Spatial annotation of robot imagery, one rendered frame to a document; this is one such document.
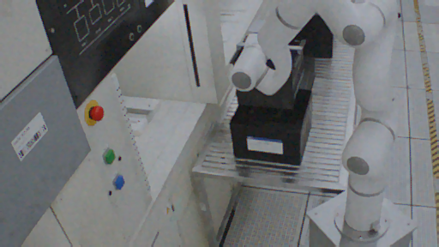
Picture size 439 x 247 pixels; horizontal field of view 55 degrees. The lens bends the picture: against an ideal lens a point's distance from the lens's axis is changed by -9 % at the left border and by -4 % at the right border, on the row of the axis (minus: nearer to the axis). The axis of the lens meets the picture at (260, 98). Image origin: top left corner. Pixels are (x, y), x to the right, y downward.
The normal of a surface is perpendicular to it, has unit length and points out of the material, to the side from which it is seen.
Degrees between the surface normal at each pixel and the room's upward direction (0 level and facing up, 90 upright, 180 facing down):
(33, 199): 90
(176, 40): 90
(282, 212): 0
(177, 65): 90
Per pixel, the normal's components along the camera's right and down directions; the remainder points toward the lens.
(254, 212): -0.07, -0.81
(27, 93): 0.97, 0.08
